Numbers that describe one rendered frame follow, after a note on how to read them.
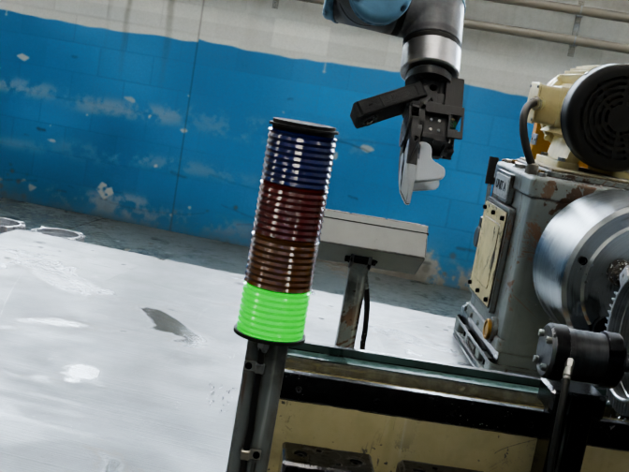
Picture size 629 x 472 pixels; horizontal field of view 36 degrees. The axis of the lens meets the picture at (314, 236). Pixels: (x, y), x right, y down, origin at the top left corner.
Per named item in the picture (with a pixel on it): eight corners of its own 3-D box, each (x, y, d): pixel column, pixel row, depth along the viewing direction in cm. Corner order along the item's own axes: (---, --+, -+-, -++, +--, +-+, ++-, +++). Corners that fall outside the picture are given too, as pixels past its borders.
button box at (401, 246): (415, 275, 140) (418, 242, 142) (426, 258, 133) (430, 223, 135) (298, 257, 139) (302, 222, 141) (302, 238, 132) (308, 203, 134)
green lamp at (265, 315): (302, 331, 89) (310, 283, 88) (303, 349, 83) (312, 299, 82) (237, 320, 89) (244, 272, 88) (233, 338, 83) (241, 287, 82)
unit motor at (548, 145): (577, 278, 199) (622, 72, 193) (635, 318, 167) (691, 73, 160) (455, 258, 198) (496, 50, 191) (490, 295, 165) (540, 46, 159)
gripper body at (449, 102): (462, 142, 140) (468, 70, 145) (403, 132, 140) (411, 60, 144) (449, 165, 147) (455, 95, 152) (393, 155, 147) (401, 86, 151)
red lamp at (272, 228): (318, 235, 88) (327, 185, 87) (321, 246, 82) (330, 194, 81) (253, 224, 87) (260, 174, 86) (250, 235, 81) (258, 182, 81)
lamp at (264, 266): (310, 283, 88) (318, 235, 88) (312, 299, 82) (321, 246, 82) (244, 272, 88) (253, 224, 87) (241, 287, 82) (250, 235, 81)
